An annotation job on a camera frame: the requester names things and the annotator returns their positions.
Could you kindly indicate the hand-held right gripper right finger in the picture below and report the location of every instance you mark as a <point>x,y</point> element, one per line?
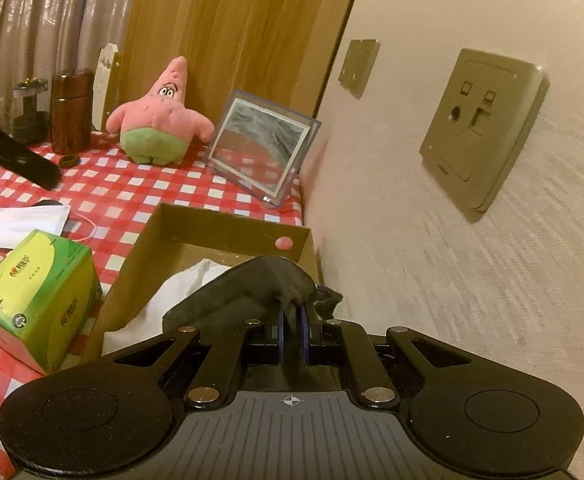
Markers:
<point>305,335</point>

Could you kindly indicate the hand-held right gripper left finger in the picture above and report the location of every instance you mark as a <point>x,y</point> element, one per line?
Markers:
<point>282,335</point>

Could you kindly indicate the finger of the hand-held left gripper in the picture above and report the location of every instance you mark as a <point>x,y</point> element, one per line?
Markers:
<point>16,157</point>

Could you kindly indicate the black cloth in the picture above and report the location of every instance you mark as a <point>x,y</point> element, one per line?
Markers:
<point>237,295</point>

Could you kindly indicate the white and blue face mask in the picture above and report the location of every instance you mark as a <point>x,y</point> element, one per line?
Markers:
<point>26,222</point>

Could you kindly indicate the cream fluffy towel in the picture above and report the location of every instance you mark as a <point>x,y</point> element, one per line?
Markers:
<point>171,300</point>

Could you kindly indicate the brown cardboard box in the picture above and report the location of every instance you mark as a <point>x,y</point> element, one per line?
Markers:
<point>206,237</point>

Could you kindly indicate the dark glass jar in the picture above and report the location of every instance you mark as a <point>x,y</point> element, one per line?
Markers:
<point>31,115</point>

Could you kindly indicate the brown wooden canister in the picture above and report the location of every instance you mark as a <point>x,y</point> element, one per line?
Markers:
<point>71,115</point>

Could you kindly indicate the white wooden chair back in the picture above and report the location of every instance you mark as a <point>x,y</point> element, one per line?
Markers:
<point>106,85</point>

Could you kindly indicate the green tissue box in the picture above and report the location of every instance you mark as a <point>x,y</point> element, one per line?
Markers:
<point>41,290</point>

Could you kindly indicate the beige patterned curtain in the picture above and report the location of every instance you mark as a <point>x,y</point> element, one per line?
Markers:
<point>46,20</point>

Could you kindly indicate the pink starfish plush toy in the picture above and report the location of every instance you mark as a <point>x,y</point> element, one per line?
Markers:
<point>156,115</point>

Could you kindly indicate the red checkered tablecloth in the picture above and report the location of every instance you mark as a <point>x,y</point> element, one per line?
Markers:
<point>171,185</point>

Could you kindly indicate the wooden wardrobe panel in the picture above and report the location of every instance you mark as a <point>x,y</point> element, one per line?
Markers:
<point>242,25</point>

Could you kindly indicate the clear acrylic picture frame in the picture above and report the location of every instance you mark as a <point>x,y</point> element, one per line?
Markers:
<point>257,147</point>

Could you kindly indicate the gold wall socket plate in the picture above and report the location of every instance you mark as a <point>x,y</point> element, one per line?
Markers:
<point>482,130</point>

